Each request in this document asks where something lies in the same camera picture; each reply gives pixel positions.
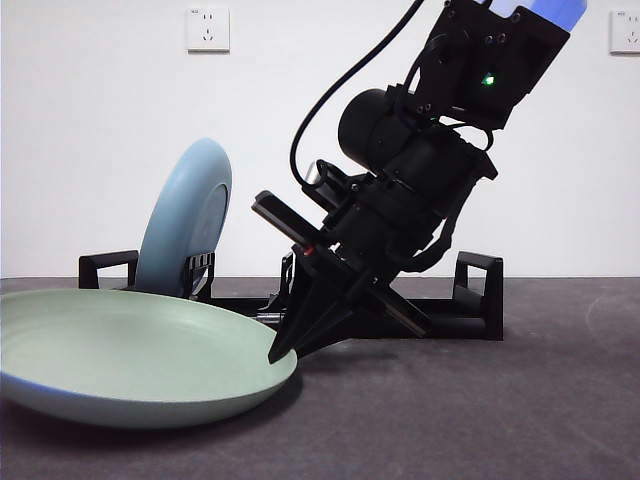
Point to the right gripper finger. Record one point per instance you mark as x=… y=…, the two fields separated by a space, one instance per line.
x=297 y=310
x=340 y=310

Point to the blue round plate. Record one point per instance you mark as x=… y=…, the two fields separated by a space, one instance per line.
x=185 y=200

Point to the pale green round plate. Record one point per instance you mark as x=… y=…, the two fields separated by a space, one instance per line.
x=130 y=350

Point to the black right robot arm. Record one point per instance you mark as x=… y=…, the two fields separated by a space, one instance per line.
x=435 y=175

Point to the black plastic plate rack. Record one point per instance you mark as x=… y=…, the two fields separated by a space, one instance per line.
x=480 y=300

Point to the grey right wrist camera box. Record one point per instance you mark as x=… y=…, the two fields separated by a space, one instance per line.
x=315 y=175

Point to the white wall socket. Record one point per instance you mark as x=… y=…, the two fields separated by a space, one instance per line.
x=208 y=30
x=626 y=32

